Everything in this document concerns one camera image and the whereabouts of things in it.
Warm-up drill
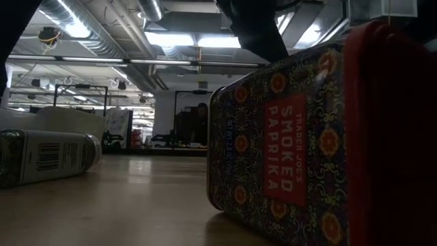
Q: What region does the red patterned smoked paprika tin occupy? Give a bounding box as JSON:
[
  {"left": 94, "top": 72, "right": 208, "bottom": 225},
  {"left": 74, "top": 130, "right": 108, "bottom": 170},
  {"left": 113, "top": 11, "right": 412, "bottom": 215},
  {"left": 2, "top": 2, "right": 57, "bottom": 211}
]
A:
[{"left": 206, "top": 20, "right": 437, "bottom": 246}]

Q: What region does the glass spice jar white label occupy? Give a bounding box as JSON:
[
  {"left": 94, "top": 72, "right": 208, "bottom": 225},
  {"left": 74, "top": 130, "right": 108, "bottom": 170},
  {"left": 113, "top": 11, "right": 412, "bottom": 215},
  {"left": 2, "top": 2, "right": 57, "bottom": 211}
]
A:
[{"left": 0, "top": 128, "right": 103, "bottom": 189}]

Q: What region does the long LED light bar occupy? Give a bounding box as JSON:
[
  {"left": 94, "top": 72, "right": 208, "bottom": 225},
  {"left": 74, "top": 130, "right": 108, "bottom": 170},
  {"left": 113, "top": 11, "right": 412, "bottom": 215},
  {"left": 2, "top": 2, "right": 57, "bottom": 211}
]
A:
[{"left": 5, "top": 54, "right": 268, "bottom": 68}]

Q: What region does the bright ceiling light panel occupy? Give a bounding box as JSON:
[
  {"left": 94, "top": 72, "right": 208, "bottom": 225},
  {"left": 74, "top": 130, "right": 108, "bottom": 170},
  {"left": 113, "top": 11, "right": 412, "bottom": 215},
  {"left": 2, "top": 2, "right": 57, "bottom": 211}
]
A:
[{"left": 143, "top": 31, "right": 242, "bottom": 49}]

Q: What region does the white patterned sheet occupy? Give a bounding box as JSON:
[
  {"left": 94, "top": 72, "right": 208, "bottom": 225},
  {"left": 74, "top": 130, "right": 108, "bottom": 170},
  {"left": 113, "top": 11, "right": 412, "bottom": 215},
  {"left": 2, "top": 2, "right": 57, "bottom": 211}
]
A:
[{"left": 107, "top": 107, "right": 131, "bottom": 141}]

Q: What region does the grey ceiling air unit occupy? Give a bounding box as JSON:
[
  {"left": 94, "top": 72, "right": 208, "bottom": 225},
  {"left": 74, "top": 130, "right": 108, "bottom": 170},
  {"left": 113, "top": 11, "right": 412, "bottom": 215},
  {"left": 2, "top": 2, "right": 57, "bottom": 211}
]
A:
[{"left": 348, "top": 0, "right": 418, "bottom": 20}]

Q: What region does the clear plastic bin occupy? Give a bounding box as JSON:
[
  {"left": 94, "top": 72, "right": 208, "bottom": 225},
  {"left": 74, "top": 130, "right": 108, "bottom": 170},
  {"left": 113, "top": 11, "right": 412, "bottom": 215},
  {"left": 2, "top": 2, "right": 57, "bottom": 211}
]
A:
[{"left": 0, "top": 107, "right": 39, "bottom": 131}]

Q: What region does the black aluminium table frame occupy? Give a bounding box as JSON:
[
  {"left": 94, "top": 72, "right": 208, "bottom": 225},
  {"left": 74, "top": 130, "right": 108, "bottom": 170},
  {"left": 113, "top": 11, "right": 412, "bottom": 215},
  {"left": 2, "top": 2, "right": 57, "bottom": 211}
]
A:
[{"left": 129, "top": 146, "right": 208, "bottom": 158}]

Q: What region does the small silver ventilation duct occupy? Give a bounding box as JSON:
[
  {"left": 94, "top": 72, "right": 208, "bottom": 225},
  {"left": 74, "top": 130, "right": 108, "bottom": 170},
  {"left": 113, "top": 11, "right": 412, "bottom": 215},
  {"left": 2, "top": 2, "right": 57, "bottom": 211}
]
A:
[{"left": 136, "top": 0, "right": 165, "bottom": 22}]

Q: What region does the rectangular metal duct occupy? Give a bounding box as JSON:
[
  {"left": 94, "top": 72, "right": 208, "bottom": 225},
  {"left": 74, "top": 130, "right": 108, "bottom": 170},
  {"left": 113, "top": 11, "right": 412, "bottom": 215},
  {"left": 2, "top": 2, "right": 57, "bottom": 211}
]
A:
[{"left": 276, "top": 0, "right": 350, "bottom": 49}]

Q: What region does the large silver ventilation duct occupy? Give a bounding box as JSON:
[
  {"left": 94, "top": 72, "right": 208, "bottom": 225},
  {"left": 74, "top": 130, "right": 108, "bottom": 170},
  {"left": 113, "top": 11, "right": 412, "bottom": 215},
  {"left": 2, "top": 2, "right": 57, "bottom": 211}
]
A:
[{"left": 29, "top": 0, "right": 128, "bottom": 59}]

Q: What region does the black yellow ceiling cord reel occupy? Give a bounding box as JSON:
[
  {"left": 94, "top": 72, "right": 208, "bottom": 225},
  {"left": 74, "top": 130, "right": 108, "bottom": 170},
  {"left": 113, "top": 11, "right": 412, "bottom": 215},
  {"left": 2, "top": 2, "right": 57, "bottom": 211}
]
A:
[{"left": 37, "top": 26, "right": 62, "bottom": 47}]

